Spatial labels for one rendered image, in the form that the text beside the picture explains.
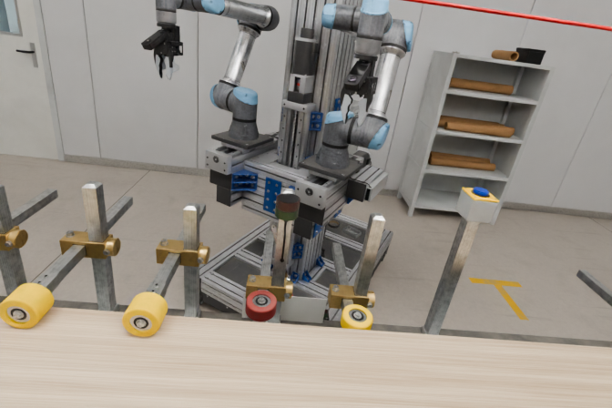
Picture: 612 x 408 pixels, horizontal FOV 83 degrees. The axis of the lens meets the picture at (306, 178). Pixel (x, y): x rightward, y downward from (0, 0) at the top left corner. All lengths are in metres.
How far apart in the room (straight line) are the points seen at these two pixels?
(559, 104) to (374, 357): 3.80
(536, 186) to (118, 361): 4.33
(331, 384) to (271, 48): 3.02
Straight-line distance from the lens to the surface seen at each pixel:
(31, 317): 0.97
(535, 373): 1.06
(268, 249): 1.21
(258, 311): 0.93
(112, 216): 1.23
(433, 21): 3.67
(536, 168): 4.53
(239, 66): 1.81
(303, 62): 1.59
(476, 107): 3.94
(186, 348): 0.87
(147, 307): 0.85
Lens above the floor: 1.56
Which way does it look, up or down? 23 degrees down
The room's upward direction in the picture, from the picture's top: 8 degrees clockwise
